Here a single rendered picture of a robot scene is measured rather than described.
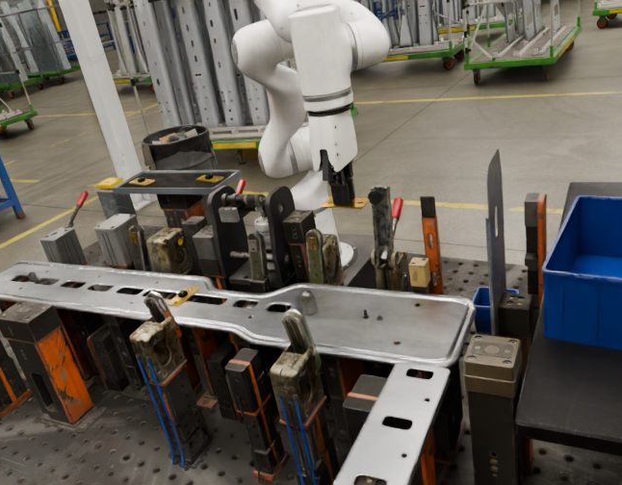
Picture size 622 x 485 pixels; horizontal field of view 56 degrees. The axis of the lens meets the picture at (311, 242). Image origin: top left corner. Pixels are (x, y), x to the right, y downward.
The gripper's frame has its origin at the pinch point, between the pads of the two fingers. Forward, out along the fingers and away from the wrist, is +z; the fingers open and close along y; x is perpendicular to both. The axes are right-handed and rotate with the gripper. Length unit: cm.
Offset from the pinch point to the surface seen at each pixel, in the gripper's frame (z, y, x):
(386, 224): 13.6, -14.2, 1.8
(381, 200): 8.8, -15.9, 0.7
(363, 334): 27.4, 5.6, 2.1
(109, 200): 16, -31, -94
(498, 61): 101, -613, -81
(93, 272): 27, -7, -82
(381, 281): 27.0, -13.2, -0.7
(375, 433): 27.4, 29.5, 13.1
